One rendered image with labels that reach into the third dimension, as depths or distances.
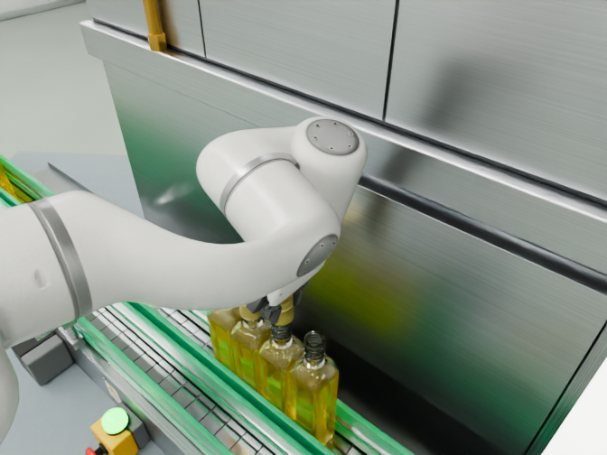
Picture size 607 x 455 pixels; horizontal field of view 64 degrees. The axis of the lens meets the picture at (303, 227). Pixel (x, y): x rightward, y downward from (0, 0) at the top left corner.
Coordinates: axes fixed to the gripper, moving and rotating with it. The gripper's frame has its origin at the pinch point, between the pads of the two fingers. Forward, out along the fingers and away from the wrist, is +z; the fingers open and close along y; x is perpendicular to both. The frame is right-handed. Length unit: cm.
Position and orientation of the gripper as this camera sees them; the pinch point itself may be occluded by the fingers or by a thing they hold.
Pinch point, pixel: (280, 300)
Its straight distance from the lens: 66.3
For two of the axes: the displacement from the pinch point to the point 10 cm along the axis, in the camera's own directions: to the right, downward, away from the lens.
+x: 7.3, 6.1, -3.2
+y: -6.5, 4.8, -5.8
